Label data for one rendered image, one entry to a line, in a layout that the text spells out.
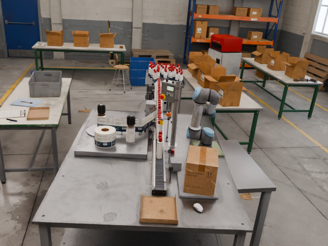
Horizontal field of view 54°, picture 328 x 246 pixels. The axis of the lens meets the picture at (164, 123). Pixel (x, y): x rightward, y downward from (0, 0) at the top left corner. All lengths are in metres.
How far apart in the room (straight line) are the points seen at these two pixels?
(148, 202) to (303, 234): 1.99
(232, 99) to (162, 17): 6.30
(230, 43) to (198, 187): 6.26
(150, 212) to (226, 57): 6.50
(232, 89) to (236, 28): 6.74
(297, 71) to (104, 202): 5.32
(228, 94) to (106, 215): 2.87
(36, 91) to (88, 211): 2.62
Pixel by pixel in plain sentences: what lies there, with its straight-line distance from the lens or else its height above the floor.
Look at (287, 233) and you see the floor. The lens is 3.84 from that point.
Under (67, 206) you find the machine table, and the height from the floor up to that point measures 0.83.
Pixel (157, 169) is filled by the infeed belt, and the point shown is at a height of 0.88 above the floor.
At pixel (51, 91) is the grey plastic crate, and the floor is 0.89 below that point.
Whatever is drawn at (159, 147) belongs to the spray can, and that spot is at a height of 1.00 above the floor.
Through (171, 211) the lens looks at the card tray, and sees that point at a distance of 2.40.
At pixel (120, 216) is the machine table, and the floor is 0.83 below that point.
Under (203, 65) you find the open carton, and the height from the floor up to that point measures 1.09.
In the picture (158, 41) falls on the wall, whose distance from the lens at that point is 10.67.
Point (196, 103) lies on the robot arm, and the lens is 2.91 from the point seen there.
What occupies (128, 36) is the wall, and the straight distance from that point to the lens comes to 10.53.
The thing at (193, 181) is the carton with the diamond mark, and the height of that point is 0.96.
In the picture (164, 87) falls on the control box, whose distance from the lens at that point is 3.12.
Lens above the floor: 2.33
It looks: 23 degrees down
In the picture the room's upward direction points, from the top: 4 degrees clockwise
